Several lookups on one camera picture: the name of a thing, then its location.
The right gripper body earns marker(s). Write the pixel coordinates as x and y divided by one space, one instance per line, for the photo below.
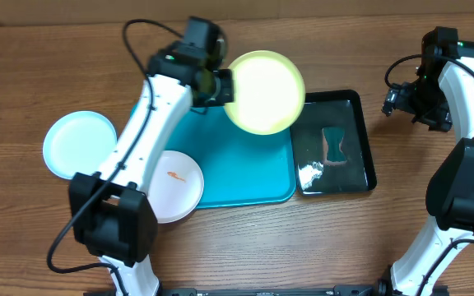
428 103

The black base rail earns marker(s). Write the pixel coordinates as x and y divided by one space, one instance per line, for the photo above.
339 290

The black water tray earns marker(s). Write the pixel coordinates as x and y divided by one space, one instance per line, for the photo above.
339 108

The light blue plate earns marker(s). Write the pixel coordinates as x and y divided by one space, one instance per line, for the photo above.
79 142

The green scrub sponge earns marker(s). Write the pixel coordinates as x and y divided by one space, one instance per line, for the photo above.
332 146

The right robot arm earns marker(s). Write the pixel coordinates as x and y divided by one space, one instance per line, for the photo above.
449 196

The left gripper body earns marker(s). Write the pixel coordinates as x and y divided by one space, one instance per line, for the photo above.
221 90

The teal plastic tray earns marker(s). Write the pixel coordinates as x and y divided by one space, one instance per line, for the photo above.
239 168

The yellow-green plate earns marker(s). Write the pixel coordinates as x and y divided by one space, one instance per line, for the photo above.
269 92

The white plate with stain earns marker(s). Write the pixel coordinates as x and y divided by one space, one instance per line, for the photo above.
176 187

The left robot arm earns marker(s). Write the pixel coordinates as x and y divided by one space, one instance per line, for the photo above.
111 214

